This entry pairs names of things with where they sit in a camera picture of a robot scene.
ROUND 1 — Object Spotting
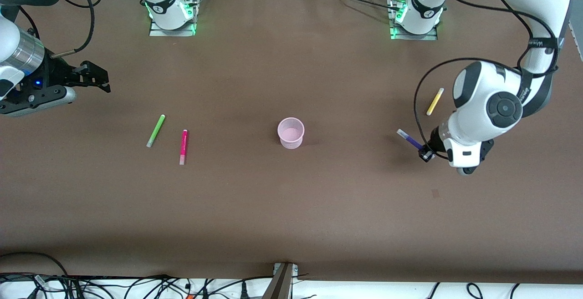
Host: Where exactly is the purple marker pen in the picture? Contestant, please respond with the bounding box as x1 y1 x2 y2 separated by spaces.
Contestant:
396 128 425 151

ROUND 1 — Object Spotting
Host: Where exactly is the pink marker pen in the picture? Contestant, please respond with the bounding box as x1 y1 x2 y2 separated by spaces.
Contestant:
179 129 189 166

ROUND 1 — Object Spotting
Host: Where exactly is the pink mesh pen holder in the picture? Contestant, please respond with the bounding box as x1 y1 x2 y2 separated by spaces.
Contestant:
277 117 305 150

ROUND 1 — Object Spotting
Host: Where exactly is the yellow marker pen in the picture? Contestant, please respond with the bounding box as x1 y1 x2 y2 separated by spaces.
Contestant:
426 87 445 117

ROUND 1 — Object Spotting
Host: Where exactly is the green marker pen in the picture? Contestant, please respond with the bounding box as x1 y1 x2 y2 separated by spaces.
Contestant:
146 114 166 148

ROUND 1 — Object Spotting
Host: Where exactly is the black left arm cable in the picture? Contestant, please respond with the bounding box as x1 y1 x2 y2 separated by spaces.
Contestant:
413 0 559 152

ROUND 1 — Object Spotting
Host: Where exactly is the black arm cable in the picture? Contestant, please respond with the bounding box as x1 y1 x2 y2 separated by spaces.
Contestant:
413 0 559 152
18 0 105 59

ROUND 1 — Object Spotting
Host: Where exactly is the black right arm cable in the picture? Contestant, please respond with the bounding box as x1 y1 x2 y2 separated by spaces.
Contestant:
18 0 105 59

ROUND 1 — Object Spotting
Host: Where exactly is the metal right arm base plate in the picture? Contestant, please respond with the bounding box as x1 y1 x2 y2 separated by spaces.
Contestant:
149 0 201 37

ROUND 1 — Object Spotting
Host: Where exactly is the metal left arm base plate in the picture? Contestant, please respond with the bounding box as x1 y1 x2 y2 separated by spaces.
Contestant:
387 0 439 41

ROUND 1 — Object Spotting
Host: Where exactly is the aluminium frame profile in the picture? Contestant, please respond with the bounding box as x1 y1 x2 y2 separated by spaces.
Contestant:
570 21 583 58

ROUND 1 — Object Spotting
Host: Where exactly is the thick black floor cable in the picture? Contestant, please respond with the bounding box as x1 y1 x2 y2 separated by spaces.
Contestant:
0 252 70 278

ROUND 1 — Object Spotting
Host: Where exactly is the metal table clamp bracket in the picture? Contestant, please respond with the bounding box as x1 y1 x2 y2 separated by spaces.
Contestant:
263 263 299 299

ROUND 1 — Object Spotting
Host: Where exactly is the tangled black cable bundle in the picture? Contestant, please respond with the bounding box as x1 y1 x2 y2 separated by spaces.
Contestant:
0 273 275 299

